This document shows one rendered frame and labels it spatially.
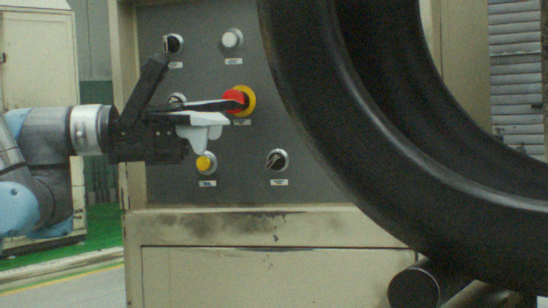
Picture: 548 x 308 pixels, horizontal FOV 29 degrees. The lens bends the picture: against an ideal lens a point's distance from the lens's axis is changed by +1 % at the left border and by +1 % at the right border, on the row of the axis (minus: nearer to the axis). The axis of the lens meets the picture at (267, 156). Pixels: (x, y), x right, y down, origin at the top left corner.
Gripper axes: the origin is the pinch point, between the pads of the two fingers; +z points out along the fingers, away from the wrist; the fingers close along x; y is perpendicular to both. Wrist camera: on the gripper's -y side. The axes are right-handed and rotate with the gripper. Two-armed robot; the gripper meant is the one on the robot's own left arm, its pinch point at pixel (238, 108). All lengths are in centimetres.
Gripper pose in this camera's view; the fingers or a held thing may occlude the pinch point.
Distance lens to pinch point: 154.7
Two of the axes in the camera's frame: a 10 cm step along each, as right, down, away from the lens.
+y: 0.7, 9.8, 1.9
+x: -1.2, 1.9, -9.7
